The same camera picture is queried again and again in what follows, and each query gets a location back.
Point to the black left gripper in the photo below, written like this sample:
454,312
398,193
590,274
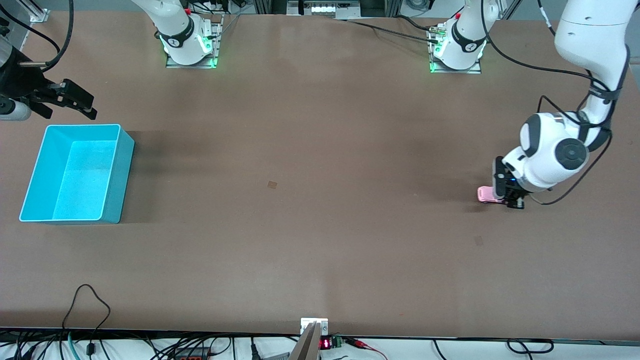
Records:
513,194

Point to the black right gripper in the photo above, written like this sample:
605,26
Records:
20,84

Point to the teal plastic bin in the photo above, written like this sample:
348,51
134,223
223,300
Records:
80,175

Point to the red and black clip leads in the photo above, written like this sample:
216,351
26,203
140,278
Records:
365,346

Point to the red LED display module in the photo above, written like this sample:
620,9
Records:
330,343

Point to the aluminium profile bar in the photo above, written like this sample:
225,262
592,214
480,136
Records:
307,345

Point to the grey equipment box with lights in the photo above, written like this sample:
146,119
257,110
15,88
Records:
322,7

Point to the aluminium frame corner post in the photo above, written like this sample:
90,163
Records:
37,12

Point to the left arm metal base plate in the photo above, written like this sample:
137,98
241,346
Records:
475,69

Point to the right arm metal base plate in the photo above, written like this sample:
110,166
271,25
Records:
216,45

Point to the white metal table bracket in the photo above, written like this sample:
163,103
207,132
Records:
314,322

